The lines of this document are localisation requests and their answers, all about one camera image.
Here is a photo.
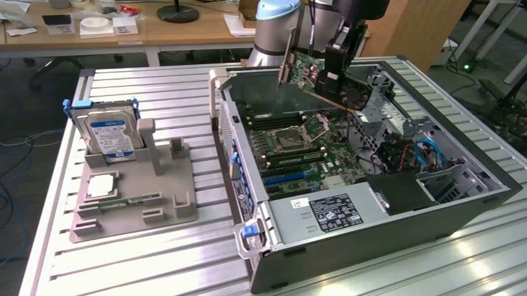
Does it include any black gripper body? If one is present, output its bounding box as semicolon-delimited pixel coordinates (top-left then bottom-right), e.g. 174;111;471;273
334;0;391;35

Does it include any graphics card with black fan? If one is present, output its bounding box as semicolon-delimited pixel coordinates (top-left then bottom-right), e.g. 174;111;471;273
278;24;375;112

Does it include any wooden cabinet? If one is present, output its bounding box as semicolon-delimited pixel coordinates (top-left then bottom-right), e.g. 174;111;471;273
362;0;473;72

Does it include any metal socket cover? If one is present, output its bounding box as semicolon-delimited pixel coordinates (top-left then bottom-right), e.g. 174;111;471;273
303;112;332;136

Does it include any silver disk bay cage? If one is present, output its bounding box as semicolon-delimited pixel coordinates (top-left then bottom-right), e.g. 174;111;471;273
347;89;409;149

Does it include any white power socket box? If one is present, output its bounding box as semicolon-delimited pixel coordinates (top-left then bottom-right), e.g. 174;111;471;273
438;39;461;67

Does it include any green motherboard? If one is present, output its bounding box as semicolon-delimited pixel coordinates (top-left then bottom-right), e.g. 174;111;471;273
242;106;370;198

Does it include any white paper stack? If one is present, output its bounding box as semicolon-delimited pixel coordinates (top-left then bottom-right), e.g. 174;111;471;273
223;14;259;38

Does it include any CPU socket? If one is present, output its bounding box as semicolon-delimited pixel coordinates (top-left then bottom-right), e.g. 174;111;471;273
274;126;312;152

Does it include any brown cardboard box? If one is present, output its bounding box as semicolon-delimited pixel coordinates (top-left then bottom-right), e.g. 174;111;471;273
238;0;260;21

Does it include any black stand foot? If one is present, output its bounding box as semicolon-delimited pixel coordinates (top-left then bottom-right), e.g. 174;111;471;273
477;76;527;109

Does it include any wooden desk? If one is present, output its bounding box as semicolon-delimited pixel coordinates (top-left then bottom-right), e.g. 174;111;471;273
0;0;371;67

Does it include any blue expansion slot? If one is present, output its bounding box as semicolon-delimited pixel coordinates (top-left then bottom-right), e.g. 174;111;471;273
263;172;308;186

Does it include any black round lamp base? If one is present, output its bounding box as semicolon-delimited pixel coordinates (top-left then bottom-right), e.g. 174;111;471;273
156;0;202;24

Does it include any grey power supply unit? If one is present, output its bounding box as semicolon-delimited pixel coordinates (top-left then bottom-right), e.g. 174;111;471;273
267;181;391;244

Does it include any white labelled box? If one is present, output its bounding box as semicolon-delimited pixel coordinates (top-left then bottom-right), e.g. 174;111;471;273
111;15;142;36

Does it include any red small item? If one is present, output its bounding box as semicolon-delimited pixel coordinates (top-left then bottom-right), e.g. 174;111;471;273
118;3;143;16

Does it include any white box with round dish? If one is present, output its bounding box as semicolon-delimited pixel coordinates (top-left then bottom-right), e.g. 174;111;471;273
79;17;115;39

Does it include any open black PC case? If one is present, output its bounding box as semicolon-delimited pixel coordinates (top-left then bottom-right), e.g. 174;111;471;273
208;55;525;295

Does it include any hard disk in blue caddy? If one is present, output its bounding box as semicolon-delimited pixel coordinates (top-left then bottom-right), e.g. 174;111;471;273
62;97;143;164

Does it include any green RAM stick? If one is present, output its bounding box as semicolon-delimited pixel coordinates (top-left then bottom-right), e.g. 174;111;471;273
98;194;160;212

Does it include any black office chair base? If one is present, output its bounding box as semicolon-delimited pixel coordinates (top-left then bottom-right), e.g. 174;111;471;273
24;55;86;90

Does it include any white box with black top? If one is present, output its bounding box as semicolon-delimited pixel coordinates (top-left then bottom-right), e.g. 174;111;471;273
40;14;78;35

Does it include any silver CPU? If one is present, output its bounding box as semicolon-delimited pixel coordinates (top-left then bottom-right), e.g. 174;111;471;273
88;176;118;198

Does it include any grey parts rack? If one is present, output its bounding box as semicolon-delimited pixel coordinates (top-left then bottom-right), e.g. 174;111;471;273
70;118;202;246

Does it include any clear plastic bag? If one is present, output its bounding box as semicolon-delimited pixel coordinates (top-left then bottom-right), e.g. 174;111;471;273
0;0;35;28

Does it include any white desk frame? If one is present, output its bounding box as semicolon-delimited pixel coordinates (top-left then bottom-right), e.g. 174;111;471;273
453;0;527;84

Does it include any orange thin wire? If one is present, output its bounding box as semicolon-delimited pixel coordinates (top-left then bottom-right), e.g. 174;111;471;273
402;144;414;172

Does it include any blue wire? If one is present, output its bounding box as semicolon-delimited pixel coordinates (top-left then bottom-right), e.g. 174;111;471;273
414;138;446;169

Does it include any blue floor cable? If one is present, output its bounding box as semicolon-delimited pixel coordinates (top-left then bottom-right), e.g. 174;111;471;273
0;143;35;266

